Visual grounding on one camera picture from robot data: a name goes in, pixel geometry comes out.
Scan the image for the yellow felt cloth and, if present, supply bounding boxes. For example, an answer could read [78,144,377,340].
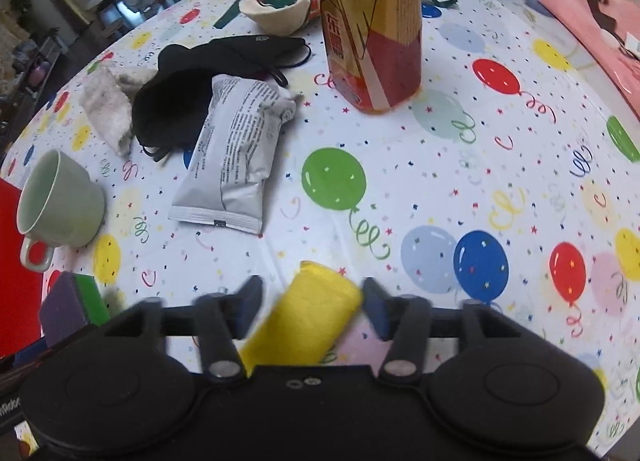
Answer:
[237,261,364,368]

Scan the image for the balloon print tablecloth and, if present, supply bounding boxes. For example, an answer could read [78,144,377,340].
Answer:
[0,0,640,461]

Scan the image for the green and purple sponge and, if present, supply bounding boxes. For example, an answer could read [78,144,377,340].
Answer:
[39,271,112,343]

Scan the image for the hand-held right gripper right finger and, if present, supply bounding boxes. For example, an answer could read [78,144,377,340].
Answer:
[361,277,533,383]

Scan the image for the black face mask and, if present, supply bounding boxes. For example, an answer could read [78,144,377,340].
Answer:
[131,35,312,162]

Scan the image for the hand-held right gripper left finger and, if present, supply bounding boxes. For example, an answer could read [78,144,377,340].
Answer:
[102,275,264,383]

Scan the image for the red cardboard box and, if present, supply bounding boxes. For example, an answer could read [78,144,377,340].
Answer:
[0,177,47,358]

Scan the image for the long tv cabinet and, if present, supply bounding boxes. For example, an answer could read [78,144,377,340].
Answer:
[0,30,65,109]

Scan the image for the pale green mug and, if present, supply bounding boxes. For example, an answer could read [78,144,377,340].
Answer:
[16,148,107,273]

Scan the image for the silver foil packet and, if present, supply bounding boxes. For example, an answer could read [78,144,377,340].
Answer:
[167,74,304,235]

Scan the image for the pink plastic bag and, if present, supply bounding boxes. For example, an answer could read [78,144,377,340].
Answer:
[537,0,640,122]

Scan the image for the printed tote bag green straps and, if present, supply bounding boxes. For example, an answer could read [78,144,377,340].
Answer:
[216,0,459,38]

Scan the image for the orange drink bottle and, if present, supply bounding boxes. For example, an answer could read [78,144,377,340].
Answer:
[305,0,424,115]

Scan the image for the grey knitted sock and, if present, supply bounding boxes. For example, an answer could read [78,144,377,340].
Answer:
[79,66,147,158]

